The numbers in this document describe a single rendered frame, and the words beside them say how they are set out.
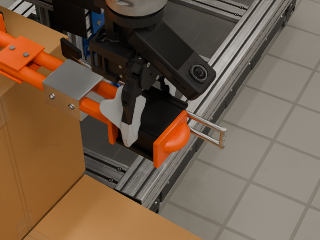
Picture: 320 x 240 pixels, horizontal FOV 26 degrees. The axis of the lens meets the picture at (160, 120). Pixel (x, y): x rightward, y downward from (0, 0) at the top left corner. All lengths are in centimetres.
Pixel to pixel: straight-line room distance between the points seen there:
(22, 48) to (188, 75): 33
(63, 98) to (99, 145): 109
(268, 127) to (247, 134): 8
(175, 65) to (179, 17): 168
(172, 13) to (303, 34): 58
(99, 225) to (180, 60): 73
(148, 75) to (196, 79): 7
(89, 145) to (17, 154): 78
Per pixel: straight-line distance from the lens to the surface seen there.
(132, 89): 86
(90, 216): 152
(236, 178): 228
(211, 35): 244
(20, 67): 105
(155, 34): 84
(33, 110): 131
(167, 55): 84
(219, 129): 94
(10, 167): 134
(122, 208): 153
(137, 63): 85
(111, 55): 87
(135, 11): 80
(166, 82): 94
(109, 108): 92
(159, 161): 94
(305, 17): 291
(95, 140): 210
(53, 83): 101
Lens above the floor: 178
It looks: 47 degrees down
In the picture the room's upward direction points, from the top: straight up
